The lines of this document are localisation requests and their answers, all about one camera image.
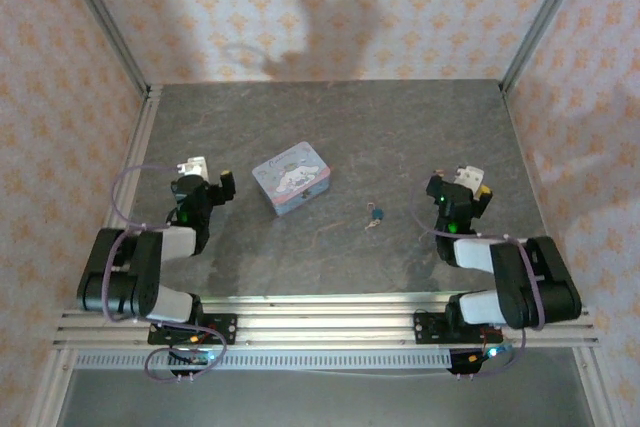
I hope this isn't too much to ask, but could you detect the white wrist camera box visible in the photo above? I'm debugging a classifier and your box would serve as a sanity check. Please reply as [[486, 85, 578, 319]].
[[175, 155, 209, 179], [452, 164, 485, 189]]

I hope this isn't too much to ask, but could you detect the aluminium frame leg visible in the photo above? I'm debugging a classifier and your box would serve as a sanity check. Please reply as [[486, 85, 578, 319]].
[[572, 346, 619, 427], [29, 346, 76, 427]]

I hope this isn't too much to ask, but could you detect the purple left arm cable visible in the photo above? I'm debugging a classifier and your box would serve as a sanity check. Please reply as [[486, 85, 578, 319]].
[[102, 164, 227, 382]]

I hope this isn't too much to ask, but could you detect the aluminium table edge rail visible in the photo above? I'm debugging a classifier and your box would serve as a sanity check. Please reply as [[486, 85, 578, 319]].
[[102, 85, 164, 308]]

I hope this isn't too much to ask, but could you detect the blue pink cartoon tin box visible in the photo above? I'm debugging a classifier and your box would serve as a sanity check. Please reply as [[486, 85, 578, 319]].
[[251, 141, 332, 217]]

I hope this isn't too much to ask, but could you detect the small circuit board with LED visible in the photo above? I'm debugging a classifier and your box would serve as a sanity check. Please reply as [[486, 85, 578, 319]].
[[172, 348, 216, 366], [469, 341, 516, 363]]

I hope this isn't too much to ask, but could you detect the white slotted cable duct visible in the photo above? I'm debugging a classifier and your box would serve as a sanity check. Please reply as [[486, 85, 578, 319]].
[[74, 349, 454, 372]]

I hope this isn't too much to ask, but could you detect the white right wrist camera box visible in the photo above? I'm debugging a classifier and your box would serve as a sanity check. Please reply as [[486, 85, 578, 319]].
[[452, 164, 485, 189]]

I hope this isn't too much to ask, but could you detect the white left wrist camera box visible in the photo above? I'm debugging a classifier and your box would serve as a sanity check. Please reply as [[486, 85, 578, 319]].
[[175, 155, 209, 179]]

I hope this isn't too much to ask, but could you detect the aluminium frame post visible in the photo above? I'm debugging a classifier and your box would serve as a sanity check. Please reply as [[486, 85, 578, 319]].
[[499, 0, 596, 96], [53, 0, 152, 96]]

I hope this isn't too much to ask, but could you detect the wide aluminium base beam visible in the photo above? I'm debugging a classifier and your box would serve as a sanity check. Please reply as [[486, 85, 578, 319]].
[[52, 294, 601, 349]]

